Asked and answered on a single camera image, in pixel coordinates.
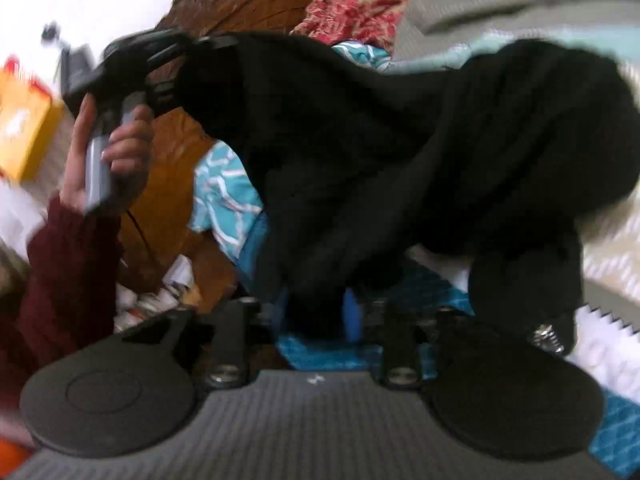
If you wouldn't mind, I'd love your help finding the teal white patterned pillow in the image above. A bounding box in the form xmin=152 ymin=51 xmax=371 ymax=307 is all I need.
xmin=188 ymin=39 xmax=394 ymax=264

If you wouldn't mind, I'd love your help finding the orange yellow box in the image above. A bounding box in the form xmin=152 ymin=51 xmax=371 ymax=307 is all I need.
xmin=0 ymin=58 xmax=64 ymax=183

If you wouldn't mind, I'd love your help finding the person's left hand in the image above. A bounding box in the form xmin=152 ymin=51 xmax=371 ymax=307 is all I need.
xmin=58 ymin=93 xmax=154 ymax=214

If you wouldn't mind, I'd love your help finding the carved wooden headboard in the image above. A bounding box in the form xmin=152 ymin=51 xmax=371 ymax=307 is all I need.
xmin=119 ymin=0 xmax=311 ymax=312

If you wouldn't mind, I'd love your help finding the red floral cloth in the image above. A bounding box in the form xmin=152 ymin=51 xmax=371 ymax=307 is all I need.
xmin=292 ymin=0 xmax=409 ymax=52

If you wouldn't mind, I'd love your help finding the teal grey patterned bedsheet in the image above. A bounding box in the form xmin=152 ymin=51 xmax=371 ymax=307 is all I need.
xmin=236 ymin=0 xmax=640 ymax=478

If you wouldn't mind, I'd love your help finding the maroon sleeved left forearm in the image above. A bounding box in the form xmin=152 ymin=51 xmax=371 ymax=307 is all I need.
xmin=1 ymin=197 xmax=122 ymax=406

